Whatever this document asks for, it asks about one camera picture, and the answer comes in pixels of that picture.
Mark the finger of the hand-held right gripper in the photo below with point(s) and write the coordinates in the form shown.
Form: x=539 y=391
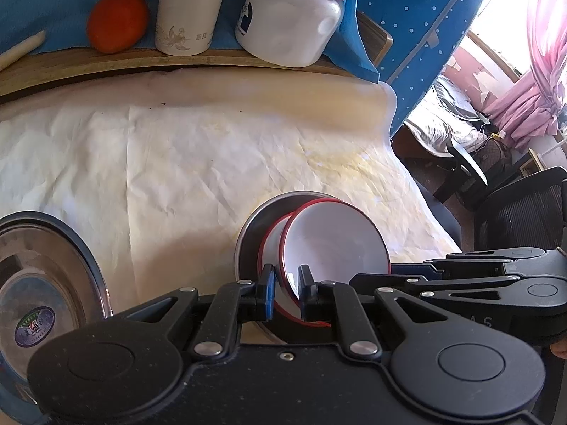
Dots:
x=465 y=287
x=465 y=263

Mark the white bottle blue cap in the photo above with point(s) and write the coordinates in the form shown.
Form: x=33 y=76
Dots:
x=288 y=22

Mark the window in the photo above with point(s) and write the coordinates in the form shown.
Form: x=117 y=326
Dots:
x=500 y=17

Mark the wooden board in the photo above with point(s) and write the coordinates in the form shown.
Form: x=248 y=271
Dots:
x=110 y=64

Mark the dark patterned bag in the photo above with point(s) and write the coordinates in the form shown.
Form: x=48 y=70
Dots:
x=494 y=159

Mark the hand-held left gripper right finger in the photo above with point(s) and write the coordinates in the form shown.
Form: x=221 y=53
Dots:
x=305 y=292

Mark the plain blue cloth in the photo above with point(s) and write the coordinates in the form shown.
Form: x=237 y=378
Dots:
x=44 y=0

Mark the black mesh office chair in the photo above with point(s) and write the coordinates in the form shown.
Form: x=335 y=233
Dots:
x=522 y=217

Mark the orange fruit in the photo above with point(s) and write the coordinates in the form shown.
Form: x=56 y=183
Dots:
x=117 y=22

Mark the steel bowl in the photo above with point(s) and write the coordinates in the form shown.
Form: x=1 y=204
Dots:
x=252 y=230

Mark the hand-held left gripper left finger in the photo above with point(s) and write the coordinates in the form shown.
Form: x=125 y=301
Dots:
x=267 y=294

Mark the pink curtain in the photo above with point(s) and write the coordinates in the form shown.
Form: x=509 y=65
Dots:
x=540 y=53

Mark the blue dotted cloth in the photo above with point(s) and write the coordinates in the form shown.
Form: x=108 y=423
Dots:
x=421 y=9

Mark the oval steel plate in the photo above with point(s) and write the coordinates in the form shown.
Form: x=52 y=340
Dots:
x=53 y=265

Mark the white bowl red rim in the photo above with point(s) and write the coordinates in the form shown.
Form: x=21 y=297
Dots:
x=273 y=239
x=336 y=239

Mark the white patterned cup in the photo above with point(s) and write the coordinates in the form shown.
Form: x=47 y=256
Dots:
x=186 y=13

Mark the white rolling pin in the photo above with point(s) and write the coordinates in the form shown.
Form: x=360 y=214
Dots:
x=22 y=51

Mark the bed with grey blanket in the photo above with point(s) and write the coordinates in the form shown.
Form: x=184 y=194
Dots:
x=443 y=115

